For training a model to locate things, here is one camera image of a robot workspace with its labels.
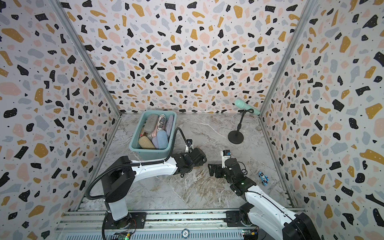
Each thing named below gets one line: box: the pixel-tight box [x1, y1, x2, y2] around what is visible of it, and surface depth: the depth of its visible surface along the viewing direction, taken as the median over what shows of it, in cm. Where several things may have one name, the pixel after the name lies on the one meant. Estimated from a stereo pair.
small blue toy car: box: [258, 171, 269, 186], surface depth 89 cm
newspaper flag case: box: [157, 114, 167, 132], surface depth 97 cm
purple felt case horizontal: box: [152, 136, 159, 149], surface depth 91 cm
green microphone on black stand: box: [228, 99, 261, 144], surface depth 108 cm
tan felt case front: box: [138, 135, 156, 149], surface depth 92 cm
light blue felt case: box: [156, 129, 169, 149], surface depth 90 cm
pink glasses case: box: [151, 124, 158, 138], surface depth 94 cm
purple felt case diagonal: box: [165, 114, 174, 137], surface depth 93 cm
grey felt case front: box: [143, 113, 159, 133], surface depth 96 cm
